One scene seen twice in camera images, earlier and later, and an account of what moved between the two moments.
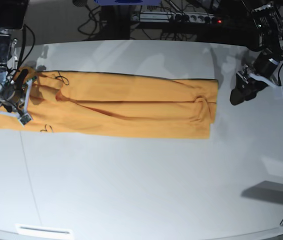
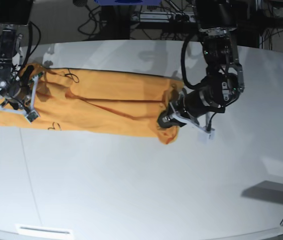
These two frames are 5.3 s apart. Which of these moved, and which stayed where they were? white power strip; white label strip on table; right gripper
Moved: right gripper
Stayed: white power strip; white label strip on table
